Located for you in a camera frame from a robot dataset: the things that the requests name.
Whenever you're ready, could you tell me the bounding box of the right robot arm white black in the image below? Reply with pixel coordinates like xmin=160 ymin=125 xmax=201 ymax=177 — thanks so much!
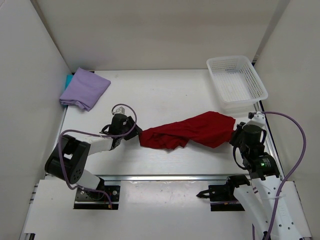
xmin=224 ymin=122 xmax=304 ymax=240

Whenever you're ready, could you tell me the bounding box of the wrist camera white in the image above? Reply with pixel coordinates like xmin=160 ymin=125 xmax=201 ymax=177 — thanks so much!
xmin=246 ymin=111 xmax=266 ymax=128
xmin=111 ymin=106 xmax=126 ymax=115

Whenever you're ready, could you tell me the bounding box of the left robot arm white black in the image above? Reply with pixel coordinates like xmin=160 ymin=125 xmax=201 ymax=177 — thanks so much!
xmin=44 ymin=113 xmax=142 ymax=200

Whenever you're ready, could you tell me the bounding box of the teal t shirt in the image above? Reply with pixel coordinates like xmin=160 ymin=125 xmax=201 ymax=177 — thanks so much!
xmin=64 ymin=74 xmax=73 ymax=89

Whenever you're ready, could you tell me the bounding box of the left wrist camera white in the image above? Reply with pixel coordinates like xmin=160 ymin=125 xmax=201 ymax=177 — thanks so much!
xmin=111 ymin=106 xmax=126 ymax=115

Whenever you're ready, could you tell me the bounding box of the red t shirt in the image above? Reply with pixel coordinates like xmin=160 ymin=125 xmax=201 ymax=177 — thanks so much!
xmin=139 ymin=111 xmax=236 ymax=150

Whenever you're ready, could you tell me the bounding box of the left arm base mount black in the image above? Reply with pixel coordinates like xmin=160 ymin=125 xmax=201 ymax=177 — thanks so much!
xmin=73 ymin=181 xmax=121 ymax=210

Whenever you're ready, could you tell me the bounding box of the lavender t shirt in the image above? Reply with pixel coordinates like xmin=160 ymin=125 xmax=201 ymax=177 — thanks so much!
xmin=59 ymin=67 xmax=111 ymax=112

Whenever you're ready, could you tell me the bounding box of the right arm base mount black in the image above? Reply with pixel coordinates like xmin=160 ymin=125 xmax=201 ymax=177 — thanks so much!
xmin=196 ymin=174 xmax=250 ymax=212

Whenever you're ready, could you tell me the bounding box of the white plastic basket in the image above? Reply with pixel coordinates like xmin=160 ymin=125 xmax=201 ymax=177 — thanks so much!
xmin=206 ymin=55 xmax=269 ymax=111

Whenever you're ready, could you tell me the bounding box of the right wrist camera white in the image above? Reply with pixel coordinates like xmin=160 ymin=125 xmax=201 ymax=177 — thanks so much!
xmin=246 ymin=111 xmax=266 ymax=128

